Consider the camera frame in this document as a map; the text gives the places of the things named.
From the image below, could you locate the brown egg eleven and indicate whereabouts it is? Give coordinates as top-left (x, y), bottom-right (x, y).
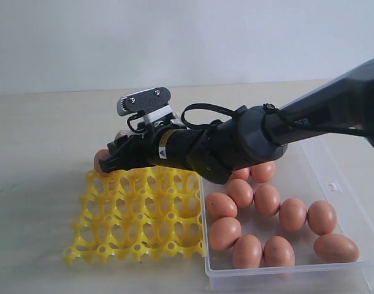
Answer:
top-left (279, 198), bottom-right (307, 232)

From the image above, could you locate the brown egg fourteen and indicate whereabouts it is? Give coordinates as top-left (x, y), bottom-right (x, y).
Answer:
top-left (307, 200), bottom-right (337, 236)

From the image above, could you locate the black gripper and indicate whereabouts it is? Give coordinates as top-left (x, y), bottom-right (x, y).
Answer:
top-left (100, 127), bottom-right (204, 173)

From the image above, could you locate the brown egg seven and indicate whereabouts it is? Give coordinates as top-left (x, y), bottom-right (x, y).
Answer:
top-left (229, 167), bottom-right (250, 181)

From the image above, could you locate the yellow plastic egg tray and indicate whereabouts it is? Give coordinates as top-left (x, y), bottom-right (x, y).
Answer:
top-left (63, 167), bottom-right (205, 265)

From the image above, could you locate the brown egg fifteen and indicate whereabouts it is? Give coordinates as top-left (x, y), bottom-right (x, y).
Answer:
top-left (232, 235), bottom-right (263, 268)

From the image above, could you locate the brown egg thirteen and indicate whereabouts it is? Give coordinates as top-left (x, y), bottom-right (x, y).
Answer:
top-left (208, 217), bottom-right (242, 251)

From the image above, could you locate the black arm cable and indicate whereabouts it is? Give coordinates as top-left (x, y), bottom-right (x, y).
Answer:
top-left (180, 102), bottom-right (240, 128)

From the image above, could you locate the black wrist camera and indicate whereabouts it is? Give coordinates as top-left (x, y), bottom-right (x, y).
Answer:
top-left (116, 87), bottom-right (171, 116)

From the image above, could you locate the clear plastic container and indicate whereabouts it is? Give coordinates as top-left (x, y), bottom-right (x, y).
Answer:
top-left (200, 138), bottom-right (374, 293)

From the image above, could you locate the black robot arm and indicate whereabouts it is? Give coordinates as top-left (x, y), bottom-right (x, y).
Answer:
top-left (99, 58), bottom-right (374, 184)

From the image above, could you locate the brown egg two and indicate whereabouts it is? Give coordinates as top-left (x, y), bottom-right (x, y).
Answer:
top-left (115, 130), bottom-right (129, 140)

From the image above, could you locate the brown egg three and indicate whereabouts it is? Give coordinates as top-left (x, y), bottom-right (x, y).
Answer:
top-left (250, 161), bottom-right (277, 184)

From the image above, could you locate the small white plastic clip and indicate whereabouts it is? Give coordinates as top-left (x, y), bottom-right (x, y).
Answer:
top-left (327, 183), bottom-right (342, 192)

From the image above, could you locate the brown egg four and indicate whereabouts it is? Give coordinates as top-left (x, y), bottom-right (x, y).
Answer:
top-left (313, 233), bottom-right (360, 263)

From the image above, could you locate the brown egg ten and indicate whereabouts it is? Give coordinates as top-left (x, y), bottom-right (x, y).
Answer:
top-left (227, 179), bottom-right (254, 208)

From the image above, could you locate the brown egg sixteen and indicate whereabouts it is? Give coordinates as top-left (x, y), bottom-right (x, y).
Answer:
top-left (263, 235), bottom-right (296, 267)

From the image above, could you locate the brown egg one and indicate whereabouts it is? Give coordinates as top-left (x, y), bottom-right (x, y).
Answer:
top-left (93, 149), bottom-right (110, 177)

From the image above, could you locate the brown egg nine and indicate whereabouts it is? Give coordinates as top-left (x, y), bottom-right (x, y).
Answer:
top-left (254, 184), bottom-right (281, 217)

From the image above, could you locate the brown egg twelve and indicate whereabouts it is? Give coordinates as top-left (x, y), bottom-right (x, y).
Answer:
top-left (205, 192), bottom-right (237, 219)

